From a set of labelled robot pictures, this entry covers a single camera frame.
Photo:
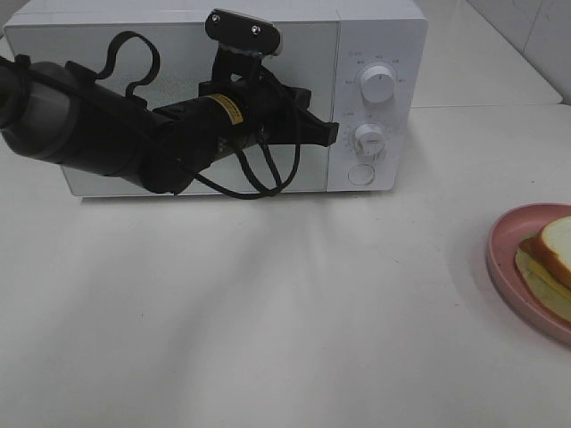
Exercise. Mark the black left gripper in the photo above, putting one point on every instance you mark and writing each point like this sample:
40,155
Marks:
270,106

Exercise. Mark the white round door button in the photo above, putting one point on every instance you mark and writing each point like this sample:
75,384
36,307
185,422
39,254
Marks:
362,174

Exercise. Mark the pink plate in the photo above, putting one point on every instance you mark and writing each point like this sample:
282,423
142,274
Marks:
501,249

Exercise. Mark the white bread sandwich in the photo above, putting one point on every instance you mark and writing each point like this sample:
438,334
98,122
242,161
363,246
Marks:
543,260

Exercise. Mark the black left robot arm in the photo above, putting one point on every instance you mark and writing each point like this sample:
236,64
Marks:
62,114

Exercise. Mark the white upper power knob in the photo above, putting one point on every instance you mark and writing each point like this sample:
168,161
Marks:
377,83

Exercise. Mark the white microwave oven body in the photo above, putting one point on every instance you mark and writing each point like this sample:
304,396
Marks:
369,32

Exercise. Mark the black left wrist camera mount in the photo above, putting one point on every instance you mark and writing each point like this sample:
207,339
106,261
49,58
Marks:
243,43

